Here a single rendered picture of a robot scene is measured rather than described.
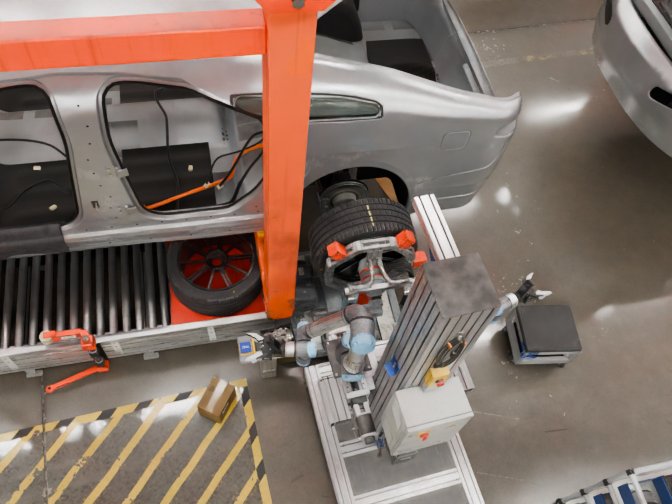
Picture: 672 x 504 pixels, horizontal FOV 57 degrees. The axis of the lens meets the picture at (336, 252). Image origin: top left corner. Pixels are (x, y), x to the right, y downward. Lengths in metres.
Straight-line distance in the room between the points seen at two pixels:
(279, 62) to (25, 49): 0.79
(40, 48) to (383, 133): 1.87
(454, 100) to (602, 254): 2.41
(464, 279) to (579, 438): 2.44
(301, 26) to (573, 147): 4.28
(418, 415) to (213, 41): 1.90
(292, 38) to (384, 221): 1.68
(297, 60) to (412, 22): 3.08
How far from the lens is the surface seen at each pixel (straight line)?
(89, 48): 2.20
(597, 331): 5.10
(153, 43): 2.17
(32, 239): 3.98
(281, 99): 2.34
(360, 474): 4.00
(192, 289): 4.08
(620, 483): 3.87
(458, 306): 2.40
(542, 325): 4.52
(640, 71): 5.17
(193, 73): 3.17
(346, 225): 3.57
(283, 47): 2.18
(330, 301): 4.34
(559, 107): 6.40
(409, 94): 3.41
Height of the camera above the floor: 4.09
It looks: 58 degrees down
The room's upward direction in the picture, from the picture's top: 10 degrees clockwise
